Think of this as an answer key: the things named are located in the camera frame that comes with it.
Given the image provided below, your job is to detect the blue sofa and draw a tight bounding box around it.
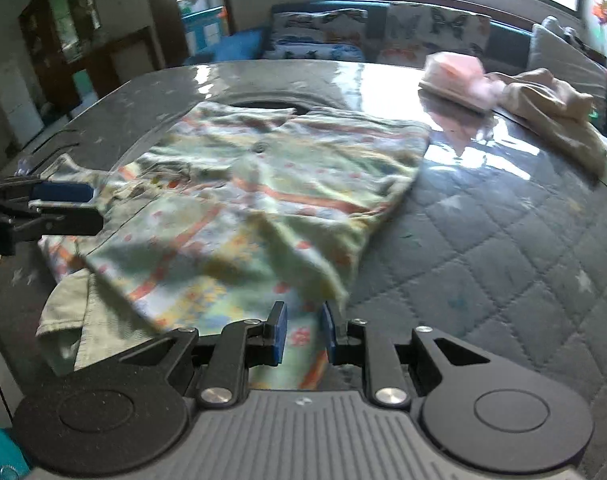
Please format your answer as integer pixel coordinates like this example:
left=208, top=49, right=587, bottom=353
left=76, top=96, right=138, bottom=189
left=205, top=0, right=531, bottom=74

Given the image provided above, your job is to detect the grey white pillow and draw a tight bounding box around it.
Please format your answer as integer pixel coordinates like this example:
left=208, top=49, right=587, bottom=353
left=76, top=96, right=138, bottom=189
left=527, top=24, right=607, bottom=129

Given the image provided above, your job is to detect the dark wooden cabinet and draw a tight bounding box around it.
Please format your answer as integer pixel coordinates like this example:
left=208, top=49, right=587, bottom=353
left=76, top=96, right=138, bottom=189
left=19, top=0, right=162, bottom=113

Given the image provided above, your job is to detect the white refrigerator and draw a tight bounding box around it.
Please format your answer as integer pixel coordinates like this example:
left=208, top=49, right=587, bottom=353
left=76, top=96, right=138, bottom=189
left=0, top=58, right=44, bottom=148

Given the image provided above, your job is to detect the beige crumpled garment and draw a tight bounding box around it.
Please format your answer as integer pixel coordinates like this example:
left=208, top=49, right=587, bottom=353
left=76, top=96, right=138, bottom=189
left=487, top=68, right=607, bottom=182

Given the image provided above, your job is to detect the left butterfly cushion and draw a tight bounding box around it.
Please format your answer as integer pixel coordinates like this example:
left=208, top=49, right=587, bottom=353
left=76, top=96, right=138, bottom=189
left=262, top=9, right=367, bottom=62

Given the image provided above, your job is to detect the colourful pinwheel on wall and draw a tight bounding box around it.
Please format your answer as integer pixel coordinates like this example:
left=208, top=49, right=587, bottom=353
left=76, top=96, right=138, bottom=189
left=592, top=0, right=607, bottom=36

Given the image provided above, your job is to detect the right butterfly cushion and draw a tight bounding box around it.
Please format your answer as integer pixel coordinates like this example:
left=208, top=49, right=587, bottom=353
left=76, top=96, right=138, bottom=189
left=377, top=2, right=491, bottom=68

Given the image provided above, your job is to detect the pink item in plastic bag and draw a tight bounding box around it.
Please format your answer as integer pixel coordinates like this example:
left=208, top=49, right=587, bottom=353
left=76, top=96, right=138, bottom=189
left=418, top=51, right=505, bottom=113

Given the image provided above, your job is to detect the blue white small cabinet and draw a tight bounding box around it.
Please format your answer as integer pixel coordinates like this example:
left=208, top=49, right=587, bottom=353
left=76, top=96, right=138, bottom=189
left=182, top=6, right=229, bottom=56

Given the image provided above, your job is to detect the colourful patterned child's shirt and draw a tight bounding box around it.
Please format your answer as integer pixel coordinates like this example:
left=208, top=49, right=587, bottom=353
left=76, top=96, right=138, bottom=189
left=36, top=102, right=430, bottom=389

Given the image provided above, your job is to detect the butterfly cushion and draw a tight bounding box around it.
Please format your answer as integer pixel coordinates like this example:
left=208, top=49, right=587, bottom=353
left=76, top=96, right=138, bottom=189
left=377, top=2, right=491, bottom=68
left=262, top=9, right=367, bottom=62

